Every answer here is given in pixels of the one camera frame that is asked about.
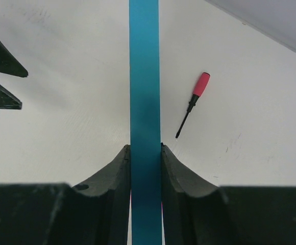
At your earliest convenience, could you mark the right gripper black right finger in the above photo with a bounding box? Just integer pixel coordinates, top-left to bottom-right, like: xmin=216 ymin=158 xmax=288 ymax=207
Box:
xmin=161 ymin=145 xmax=296 ymax=244

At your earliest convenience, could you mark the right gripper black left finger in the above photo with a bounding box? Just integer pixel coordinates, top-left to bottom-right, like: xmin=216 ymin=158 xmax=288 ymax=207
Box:
xmin=0 ymin=145 xmax=131 ymax=244

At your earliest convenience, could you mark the red handled screwdriver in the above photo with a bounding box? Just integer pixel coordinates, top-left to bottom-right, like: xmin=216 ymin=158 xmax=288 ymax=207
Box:
xmin=176 ymin=72 xmax=210 ymax=139

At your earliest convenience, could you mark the blue wooden picture frame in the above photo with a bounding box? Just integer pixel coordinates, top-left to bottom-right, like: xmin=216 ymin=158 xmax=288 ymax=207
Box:
xmin=129 ymin=1 xmax=162 ymax=244

